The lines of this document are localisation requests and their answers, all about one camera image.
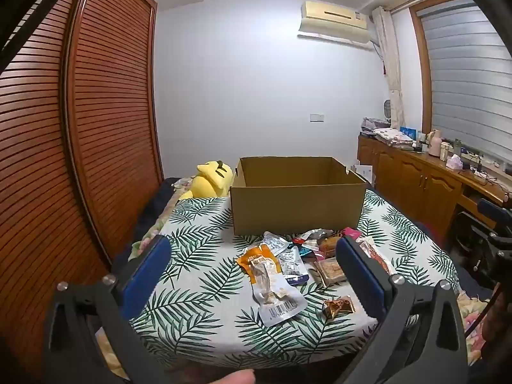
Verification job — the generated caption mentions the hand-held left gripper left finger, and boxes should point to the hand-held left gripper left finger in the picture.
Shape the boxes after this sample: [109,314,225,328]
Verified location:
[41,234,172,384]

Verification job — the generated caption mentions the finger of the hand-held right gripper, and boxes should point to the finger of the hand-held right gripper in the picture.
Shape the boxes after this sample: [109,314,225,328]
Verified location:
[477,198,512,225]

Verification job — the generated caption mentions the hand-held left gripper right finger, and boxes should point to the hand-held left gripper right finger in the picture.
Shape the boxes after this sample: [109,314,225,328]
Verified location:
[335,235,469,384]

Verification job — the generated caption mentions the silver red snack packet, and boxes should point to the silver red snack packet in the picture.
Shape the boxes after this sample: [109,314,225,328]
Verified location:
[300,228,334,244]

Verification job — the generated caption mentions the cardboard box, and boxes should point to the cardboard box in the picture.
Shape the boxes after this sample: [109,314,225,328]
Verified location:
[229,157,367,236]

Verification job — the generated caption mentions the person's left hand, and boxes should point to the person's left hand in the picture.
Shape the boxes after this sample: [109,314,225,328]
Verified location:
[216,370,257,384]

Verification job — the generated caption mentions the brown cracker packet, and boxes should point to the brown cracker packet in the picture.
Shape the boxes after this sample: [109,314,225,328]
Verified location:
[311,258,347,287]

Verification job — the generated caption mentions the gold candy wrapper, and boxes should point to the gold candy wrapper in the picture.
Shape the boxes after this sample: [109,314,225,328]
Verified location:
[323,295,356,320]

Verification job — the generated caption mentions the leaf print tablecloth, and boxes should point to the leaf print tablecloth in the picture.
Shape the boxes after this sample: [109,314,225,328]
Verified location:
[130,189,461,371]

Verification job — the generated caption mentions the silver blue snack packet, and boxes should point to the silver blue snack packet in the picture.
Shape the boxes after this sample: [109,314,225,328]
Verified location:
[278,246,309,287]

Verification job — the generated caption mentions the wooden cabinet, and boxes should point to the wooden cabinet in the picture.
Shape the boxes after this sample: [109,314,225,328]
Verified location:
[357,134,512,249]

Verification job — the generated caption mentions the clear barcode snack packet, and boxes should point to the clear barcode snack packet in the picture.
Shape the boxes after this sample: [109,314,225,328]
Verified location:
[251,259,308,327]

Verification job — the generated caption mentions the pink thermos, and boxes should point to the pink thermos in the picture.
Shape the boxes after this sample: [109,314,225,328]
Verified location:
[426,129,443,157]

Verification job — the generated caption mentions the white grey snack packet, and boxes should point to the white grey snack packet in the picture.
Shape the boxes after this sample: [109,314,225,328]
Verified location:
[262,231,289,255]

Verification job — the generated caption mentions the white paper bag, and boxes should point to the white paper bag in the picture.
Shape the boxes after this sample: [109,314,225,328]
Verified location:
[351,163,375,187]

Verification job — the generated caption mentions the orange snack packet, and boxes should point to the orange snack packet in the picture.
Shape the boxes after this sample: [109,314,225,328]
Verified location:
[236,244,281,285]

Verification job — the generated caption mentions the yellow plush toy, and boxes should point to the yellow plush toy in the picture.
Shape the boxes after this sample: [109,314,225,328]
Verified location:
[178,160,234,201]

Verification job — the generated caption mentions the folded floral clothes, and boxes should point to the folded floral clothes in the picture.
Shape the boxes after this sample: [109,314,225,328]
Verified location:
[361,117,414,150]

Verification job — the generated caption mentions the grey window blind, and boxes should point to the grey window blind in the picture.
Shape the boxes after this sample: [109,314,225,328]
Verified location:
[419,5,512,169]

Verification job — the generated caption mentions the small white fan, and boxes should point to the small white fan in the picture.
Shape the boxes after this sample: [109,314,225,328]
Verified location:
[381,99,396,127]

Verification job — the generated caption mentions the wooden louvered wardrobe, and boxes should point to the wooden louvered wardrobe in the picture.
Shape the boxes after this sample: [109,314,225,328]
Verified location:
[0,0,164,371]

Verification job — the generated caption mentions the cream curtain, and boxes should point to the cream curtain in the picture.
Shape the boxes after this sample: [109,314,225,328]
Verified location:
[373,6,405,129]

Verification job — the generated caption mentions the wall air conditioner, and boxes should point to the wall air conditioner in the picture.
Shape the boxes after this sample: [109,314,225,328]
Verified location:
[298,1,371,44]

